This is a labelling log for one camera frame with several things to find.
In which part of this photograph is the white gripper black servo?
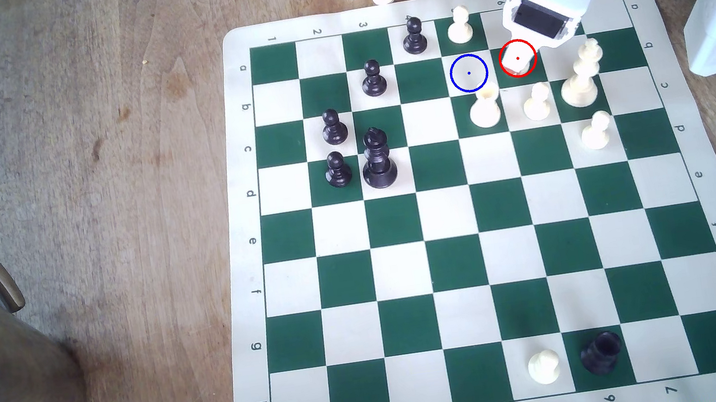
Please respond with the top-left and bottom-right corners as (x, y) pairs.
(498, 0), (615, 69)

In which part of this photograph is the white chess king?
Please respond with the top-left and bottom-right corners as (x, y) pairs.
(553, 37), (611, 110)

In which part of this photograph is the black chess pawn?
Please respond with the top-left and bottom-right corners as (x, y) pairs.
(359, 58), (389, 99)
(322, 150), (354, 189)
(319, 107), (351, 148)
(400, 15), (430, 57)

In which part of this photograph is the black chess king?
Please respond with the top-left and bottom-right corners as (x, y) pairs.
(356, 124), (400, 191)

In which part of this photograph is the black chess rook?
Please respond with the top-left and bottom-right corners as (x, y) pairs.
(577, 329), (627, 378)

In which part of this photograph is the green white chessboard mat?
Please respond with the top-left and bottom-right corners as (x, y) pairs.
(175, 0), (716, 402)

